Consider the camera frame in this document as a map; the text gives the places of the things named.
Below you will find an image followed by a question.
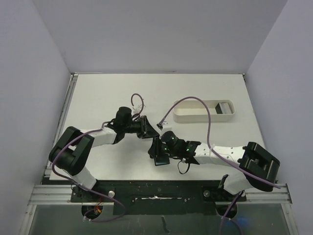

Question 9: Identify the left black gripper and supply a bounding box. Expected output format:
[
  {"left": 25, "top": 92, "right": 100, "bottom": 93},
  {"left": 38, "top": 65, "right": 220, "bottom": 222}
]
[{"left": 123, "top": 115, "right": 157, "bottom": 139}]

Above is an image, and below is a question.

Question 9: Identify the black card holder wallet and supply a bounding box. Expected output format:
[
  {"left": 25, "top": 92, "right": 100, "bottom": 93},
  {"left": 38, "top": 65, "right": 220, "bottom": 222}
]
[{"left": 154, "top": 157, "right": 170, "bottom": 166}]

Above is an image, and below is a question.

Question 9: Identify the stack of silver credit cards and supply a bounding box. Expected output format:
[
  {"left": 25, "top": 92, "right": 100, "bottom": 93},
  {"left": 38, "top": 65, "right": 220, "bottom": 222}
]
[{"left": 215, "top": 102, "right": 232, "bottom": 115}]

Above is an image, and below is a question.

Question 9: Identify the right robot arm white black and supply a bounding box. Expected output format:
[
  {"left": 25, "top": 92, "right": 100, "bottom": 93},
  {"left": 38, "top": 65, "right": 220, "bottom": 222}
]
[{"left": 148, "top": 131, "right": 280, "bottom": 200}]

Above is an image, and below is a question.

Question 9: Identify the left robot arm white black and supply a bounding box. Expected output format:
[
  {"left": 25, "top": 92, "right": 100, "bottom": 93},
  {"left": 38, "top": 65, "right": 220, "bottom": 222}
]
[{"left": 49, "top": 107, "right": 159, "bottom": 201}]

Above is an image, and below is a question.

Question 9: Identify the white oblong plastic tray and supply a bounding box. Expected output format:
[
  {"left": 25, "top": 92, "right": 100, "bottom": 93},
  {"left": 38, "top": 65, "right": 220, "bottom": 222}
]
[{"left": 173, "top": 99, "right": 235, "bottom": 123}]

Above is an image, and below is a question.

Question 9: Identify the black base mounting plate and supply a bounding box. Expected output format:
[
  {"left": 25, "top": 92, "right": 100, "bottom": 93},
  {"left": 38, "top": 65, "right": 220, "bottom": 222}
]
[{"left": 40, "top": 180, "right": 246, "bottom": 216}]

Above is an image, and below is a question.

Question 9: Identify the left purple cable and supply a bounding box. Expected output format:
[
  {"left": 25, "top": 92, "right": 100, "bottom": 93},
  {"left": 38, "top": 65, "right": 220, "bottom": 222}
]
[{"left": 51, "top": 93, "right": 147, "bottom": 223}]

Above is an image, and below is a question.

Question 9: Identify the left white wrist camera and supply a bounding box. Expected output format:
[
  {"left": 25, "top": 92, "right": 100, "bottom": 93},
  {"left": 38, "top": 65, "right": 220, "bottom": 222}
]
[{"left": 132, "top": 104, "right": 145, "bottom": 114}]

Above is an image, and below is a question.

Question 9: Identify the black wire loop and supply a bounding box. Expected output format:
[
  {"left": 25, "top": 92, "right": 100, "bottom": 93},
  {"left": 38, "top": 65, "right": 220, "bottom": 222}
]
[{"left": 177, "top": 160, "right": 191, "bottom": 175}]

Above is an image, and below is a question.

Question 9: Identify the aluminium frame rail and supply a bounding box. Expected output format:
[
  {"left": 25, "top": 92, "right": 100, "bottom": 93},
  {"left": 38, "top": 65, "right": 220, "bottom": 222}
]
[
  {"left": 242, "top": 184, "right": 292, "bottom": 204},
  {"left": 28, "top": 185, "right": 72, "bottom": 205}
]

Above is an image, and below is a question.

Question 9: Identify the right aluminium frame rail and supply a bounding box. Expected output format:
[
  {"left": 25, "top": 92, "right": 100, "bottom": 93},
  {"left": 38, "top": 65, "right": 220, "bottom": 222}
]
[{"left": 242, "top": 184, "right": 292, "bottom": 204}]

